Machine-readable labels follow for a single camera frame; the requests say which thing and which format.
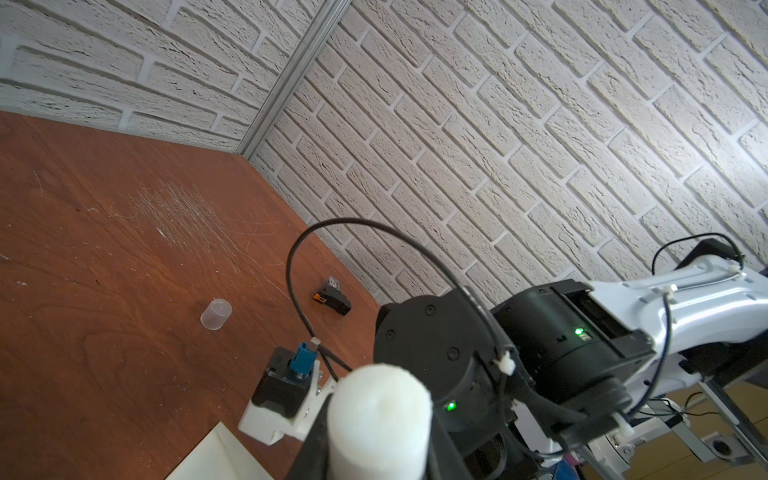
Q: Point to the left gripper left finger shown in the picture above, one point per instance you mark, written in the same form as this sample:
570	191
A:
312	461

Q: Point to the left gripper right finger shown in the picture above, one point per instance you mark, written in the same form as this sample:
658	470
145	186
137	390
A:
443	459

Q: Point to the white glue stick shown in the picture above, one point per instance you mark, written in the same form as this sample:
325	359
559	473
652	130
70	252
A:
379	425

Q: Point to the cream envelope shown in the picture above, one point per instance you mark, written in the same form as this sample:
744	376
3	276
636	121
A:
219	455

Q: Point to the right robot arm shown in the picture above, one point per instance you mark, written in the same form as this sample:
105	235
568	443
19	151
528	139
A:
559	365

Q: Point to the small black orange object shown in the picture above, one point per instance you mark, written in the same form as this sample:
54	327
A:
331	295

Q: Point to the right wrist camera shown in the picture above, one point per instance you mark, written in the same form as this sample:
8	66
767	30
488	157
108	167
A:
288	398

